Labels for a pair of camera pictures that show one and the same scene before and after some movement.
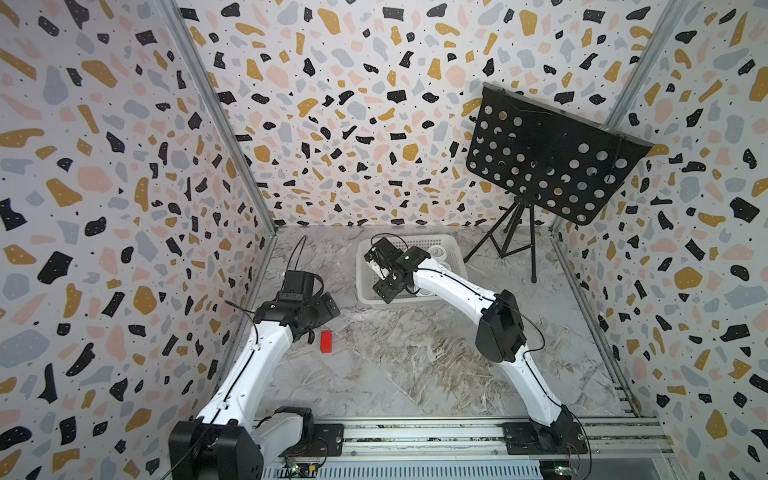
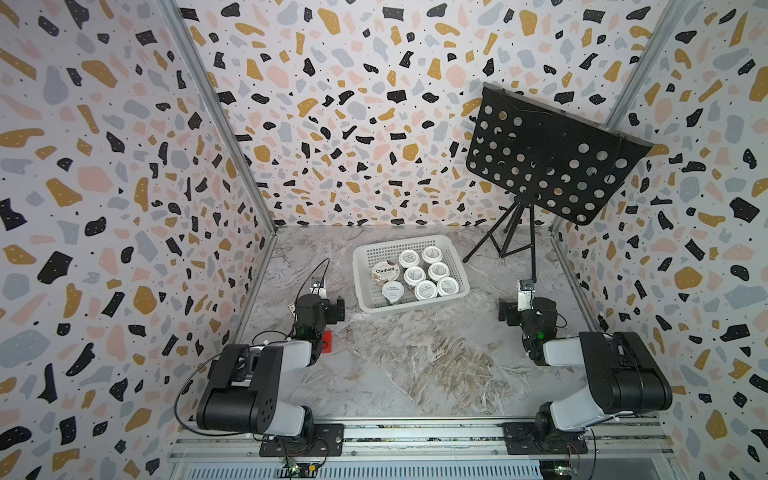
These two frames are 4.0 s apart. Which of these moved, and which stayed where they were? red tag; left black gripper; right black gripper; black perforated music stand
Moved: right black gripper; left black gripper
Stayed: black perforated music stand; red tag
